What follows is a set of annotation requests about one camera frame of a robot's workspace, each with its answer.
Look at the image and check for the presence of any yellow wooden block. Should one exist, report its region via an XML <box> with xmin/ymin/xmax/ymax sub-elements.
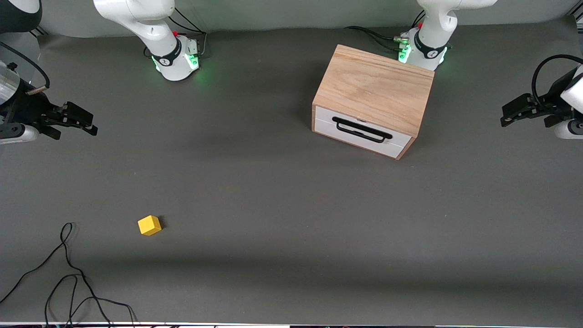
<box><xmin>138</xmin><ymin>215</ymin><xmax>163</xmax><ymax>236</ymax></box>

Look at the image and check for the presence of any wooden drawer with white front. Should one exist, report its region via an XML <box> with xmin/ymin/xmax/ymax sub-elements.
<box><xmin>314</xmin><ymin>106</ymin><xmax>413</xmax><ymax>158</ymax></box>

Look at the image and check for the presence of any black metal drawer handle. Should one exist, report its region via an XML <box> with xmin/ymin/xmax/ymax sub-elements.
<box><xmin>332</xmin><ymin>117</ymin><xmax>393</xmax><ymax>144</ymax></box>

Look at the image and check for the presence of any wooden drawer cabinet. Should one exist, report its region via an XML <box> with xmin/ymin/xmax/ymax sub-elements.
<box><xmin>312</xmin><ymin>44</ymin><xmax>435</xmax><ymax>160</ymax></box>

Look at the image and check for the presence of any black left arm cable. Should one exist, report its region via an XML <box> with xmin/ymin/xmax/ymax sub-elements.
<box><xmin>532</xmin><ymin>54</ymin><xmax>583</xmax><ymax>110</ymax></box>

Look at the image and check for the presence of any black right base cable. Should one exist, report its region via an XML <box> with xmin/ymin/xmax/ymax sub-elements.
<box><xmin>166</xmin><ymin>7</ymin><xmax>208</xmax><ymax>57</ymax></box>

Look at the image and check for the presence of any black base cable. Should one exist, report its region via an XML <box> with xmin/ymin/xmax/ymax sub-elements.
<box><xmin>345</xmin><ymin>11</ymin><xmax>426</xmax><ymax>51</ymax></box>
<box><xmin>166</xmin><ymin>7</ymin><xmax>208</xmax><ymax>57</ymax></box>

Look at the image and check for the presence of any thin black loose cable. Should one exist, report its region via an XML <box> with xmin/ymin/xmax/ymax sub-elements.
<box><xmin>0</xmin><ymin>222</ymin><xmax>113</xmax><ymax>328</ymax></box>
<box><xmin>44</xmin><ymin>274</ymin><xmax>138</xmax><ymax>328</ymax></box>

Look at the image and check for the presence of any black left base cable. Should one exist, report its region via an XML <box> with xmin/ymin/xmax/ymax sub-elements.
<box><xmin>345</xmin><ymin>11</ymin><xmax>426</xmax><ymax>51</ymax></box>

